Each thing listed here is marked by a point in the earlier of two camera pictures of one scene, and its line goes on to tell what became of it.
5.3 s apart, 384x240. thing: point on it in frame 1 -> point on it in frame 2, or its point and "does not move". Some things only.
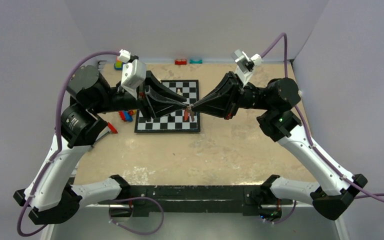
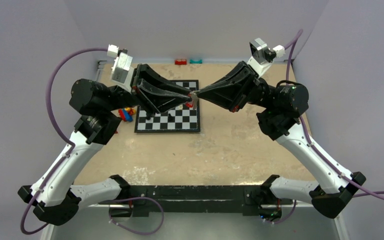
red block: [180, 62] does not move
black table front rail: [251, 200] does not move
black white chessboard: [174, 122] does not move
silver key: [190, 109] -> [195, 98]
